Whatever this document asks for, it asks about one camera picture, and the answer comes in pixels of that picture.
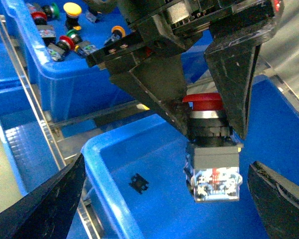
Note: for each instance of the green mushroom push button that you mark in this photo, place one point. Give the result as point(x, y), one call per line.
point(52, 11)

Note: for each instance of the yellow mushroom push button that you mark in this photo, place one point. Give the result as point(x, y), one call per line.
point(73, 11)

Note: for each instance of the blue middle upper bin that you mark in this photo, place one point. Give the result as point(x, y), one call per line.
point(70, 88)

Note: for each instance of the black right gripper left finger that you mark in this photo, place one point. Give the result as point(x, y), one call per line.
point(48, 211)

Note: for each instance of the metal shelf rack frame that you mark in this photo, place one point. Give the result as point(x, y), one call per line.
point(66, 138)

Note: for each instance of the blue right upper bin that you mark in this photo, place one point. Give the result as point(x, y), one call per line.
point(150, 182)

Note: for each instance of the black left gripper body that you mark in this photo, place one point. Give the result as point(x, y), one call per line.
point(171, 27)

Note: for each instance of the orange push button switch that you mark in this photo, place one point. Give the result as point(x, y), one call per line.
point(117, 33)

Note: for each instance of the red push button switch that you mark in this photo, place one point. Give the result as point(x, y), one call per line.
point(59, 50)

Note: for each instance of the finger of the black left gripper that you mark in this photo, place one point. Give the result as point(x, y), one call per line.
point(156, 82)
point(232, 67)

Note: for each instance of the small black clip in bin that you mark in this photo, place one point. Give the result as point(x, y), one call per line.
point(139, 183)

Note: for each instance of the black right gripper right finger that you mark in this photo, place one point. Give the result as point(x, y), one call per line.
point(276, 199)

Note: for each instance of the green push button switch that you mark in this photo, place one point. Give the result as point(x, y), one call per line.
point(82, 48)

